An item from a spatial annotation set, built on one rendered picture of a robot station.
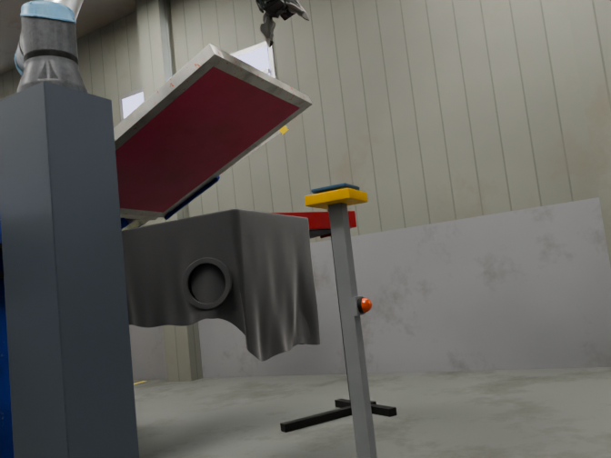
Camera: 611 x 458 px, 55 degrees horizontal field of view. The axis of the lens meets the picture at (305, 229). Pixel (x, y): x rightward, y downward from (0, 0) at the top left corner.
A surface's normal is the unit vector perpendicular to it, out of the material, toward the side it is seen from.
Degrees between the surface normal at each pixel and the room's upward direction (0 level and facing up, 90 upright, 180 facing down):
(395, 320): 90
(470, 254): 90
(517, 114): 90
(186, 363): 90
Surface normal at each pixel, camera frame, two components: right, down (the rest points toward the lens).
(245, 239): 0.88, -0.09
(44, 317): -0.51, -0.04
